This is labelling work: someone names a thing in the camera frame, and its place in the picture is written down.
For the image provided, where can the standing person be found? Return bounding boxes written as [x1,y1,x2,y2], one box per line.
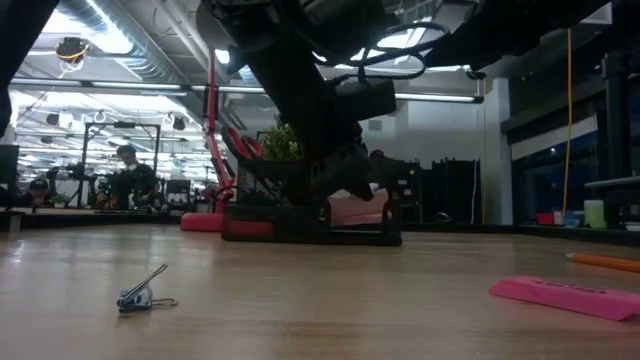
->
[110,144,159,211]

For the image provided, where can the green plastic cup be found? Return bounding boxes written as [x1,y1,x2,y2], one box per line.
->
[583,199,608,230]

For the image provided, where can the seated person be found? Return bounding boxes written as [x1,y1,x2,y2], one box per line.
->
[27,178,51,207]

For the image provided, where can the red desk lamp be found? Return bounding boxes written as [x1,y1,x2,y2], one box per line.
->
[179,47,237,233]

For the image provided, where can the black cabinets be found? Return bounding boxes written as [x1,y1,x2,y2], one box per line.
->
[394,157,482,225]

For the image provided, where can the black mesh desk organizer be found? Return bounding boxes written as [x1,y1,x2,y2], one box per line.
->
[221,158,404,248]

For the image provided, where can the red-handled scissors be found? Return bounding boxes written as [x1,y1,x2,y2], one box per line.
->
[221,126,265,162]

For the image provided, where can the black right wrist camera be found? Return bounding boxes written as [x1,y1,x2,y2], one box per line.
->
[335,78,399,123]

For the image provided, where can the yellow hanging cable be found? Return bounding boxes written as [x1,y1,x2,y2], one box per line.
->
[561,27,574,221]

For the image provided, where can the dark background monitor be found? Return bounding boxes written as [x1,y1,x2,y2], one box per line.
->
[0,144,20,186]

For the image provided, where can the ceiling cable reel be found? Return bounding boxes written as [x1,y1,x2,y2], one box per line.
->
[53,36,91,65]

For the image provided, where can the pink sticky note pad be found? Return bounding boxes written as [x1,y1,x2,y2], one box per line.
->
[327,187,391,227]

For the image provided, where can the orange wooden pencil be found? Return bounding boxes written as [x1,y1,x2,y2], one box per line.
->
[564,252,640,274]

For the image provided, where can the pink eraser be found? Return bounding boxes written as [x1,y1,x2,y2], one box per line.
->
[488,274,640,322]

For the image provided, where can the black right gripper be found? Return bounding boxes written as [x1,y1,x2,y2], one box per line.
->
[244,49,376,201]

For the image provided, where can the green potted plant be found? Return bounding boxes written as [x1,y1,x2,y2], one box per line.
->
[258,117,305,162]

